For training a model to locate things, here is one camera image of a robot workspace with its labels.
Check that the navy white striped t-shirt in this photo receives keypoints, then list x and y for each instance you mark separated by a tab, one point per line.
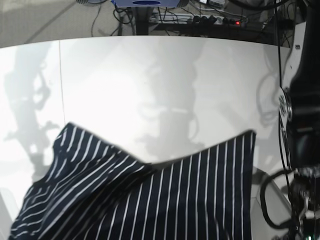
95	191

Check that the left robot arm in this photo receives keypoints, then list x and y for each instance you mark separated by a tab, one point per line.
299	138

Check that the black power strip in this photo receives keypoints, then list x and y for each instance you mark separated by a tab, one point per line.
172	18

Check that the black table leg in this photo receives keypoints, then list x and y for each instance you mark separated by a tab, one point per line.
142	16

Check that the grey chair back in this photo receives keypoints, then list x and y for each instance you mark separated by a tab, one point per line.
278	208

